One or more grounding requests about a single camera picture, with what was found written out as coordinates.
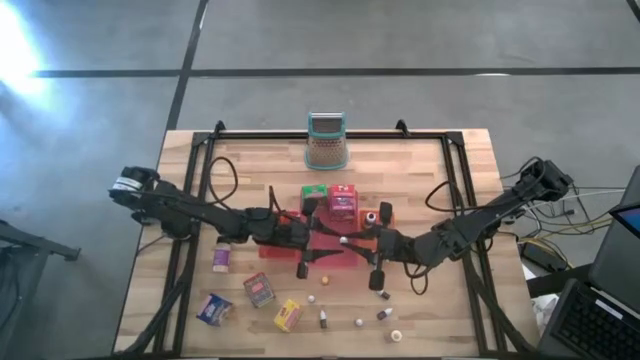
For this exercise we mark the black food colouring bottle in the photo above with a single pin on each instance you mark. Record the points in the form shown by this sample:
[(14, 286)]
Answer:
[(370, 218)]

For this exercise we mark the blue cereal box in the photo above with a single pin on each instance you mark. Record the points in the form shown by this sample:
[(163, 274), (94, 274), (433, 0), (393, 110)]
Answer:
[(215, 310)]

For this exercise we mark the grey laptop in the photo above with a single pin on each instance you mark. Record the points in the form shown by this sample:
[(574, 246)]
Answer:
[(590, 320)]

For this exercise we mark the purple Raisin Bran cereal box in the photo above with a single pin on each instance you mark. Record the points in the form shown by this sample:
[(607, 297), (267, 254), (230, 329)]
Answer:
[(343, 209)]

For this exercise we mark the black metal table frame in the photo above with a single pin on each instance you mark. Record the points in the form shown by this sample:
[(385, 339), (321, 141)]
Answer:
[(270, 135)]

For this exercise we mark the cereal box with pink label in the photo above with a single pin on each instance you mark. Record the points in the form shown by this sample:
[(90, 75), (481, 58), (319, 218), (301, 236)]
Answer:
[(259, 290)]

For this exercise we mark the red Froot Loops cereal box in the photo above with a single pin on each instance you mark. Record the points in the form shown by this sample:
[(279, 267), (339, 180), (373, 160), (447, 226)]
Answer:
[(342, 190)]

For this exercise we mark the brown dropper bottle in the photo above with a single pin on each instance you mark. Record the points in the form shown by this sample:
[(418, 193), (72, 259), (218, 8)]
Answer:
[(323, 320)]

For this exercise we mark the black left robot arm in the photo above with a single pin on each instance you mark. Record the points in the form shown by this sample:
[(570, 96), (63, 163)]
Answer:
[(200, 215)]

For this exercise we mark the teal mesh basket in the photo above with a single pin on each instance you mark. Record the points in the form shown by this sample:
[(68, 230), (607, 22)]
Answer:
[(326, 150)]

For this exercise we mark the blue lit screen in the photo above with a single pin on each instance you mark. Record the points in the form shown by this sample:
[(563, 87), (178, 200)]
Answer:
[(627, 220)]

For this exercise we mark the green Apple Jacks cereal box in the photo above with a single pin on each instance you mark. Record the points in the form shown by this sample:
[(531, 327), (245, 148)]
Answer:
[(314, 191)]

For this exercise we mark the red plastic basket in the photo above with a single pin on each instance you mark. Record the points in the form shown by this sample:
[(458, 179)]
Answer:
[(275, 253)]

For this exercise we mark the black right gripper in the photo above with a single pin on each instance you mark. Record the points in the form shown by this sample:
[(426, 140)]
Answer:
[(395, 247)]

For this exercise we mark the dark blue dropper bottle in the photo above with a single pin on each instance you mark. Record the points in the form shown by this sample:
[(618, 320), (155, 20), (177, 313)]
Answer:
[(384, 314)]

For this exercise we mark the sprinkles jar purple label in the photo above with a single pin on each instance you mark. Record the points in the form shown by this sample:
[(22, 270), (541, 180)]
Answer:
[(221, 260)]

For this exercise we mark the black metal stand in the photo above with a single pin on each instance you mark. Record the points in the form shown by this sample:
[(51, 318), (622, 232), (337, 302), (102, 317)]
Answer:
[(45, 242)]

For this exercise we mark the yellow Corn Pops cereal box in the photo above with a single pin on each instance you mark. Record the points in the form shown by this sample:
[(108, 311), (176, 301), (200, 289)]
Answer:
[(288, 315)]

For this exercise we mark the orange plastic basket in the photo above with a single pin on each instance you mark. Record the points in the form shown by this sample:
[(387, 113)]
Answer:
[(361, 217)]

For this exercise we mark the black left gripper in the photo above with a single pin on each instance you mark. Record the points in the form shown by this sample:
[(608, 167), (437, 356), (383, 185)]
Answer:
[(280, 230)]

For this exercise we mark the black power brick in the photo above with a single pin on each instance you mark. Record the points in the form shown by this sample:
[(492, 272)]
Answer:
[(540, 256)]

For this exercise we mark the pink translucent plastic bin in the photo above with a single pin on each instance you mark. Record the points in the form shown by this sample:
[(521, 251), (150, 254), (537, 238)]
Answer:
[(327, 243)]

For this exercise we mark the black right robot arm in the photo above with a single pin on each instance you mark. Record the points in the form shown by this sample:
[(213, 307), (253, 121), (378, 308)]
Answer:
[(475, 225)]

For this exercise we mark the crumpled white plastic bag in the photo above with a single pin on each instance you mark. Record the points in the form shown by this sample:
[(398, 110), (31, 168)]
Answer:
[(545, 312)]

